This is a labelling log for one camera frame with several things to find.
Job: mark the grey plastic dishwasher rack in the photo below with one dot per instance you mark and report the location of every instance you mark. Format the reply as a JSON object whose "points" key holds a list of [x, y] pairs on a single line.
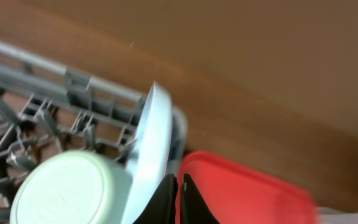
{"points": [[48, 108]]}

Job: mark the clear plastic waste bin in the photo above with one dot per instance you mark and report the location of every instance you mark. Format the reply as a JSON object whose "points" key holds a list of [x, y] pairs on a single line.
{"points": [[332, 216]]}

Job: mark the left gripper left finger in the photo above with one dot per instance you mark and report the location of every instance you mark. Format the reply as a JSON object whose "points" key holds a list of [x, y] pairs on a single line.
{"points": [[161, 207]]}

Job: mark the red plastic serving tray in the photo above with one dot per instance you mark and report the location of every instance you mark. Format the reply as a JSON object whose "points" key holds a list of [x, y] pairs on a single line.
{"points": [[238, 194]]}

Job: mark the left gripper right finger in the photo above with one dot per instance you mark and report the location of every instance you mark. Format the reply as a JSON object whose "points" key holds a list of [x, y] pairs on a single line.
{"points": [[193, 208]]}

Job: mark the light blue plate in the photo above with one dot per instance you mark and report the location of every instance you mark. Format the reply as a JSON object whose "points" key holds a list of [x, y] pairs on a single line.
{"points": [[149, 156]]}

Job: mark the green plastic bowl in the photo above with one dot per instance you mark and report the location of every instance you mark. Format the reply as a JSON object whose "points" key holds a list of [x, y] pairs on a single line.
{"points": [[73, 187]]}

